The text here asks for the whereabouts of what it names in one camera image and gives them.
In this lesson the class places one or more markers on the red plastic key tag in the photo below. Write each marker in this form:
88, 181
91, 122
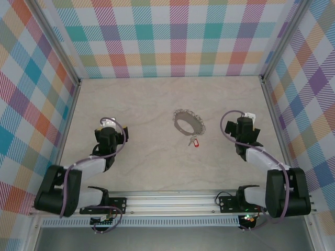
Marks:
196, 143

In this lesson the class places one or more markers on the small silver key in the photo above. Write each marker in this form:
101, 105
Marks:
191, 141

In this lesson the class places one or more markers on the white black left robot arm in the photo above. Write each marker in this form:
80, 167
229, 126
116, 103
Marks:
57, 193

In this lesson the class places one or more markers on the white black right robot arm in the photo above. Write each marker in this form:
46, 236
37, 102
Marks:
288, 193

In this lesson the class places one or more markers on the small black electronics board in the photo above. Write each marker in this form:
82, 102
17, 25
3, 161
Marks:
247, 219
100, 222

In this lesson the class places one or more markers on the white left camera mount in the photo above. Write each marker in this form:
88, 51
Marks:
108, 123

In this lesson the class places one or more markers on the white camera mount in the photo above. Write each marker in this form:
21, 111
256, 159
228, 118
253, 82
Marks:
250, 116
108, 123

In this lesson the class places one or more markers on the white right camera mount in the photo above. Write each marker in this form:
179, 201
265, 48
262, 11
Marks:
250, 116

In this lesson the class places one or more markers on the aluminium side frame rail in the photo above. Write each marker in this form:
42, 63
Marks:
276, 117
68, 117

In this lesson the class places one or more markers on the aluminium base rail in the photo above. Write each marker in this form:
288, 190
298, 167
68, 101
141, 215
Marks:
170, 202

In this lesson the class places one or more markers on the aluminium frame post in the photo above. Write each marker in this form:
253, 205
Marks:
58, 41
284, 39

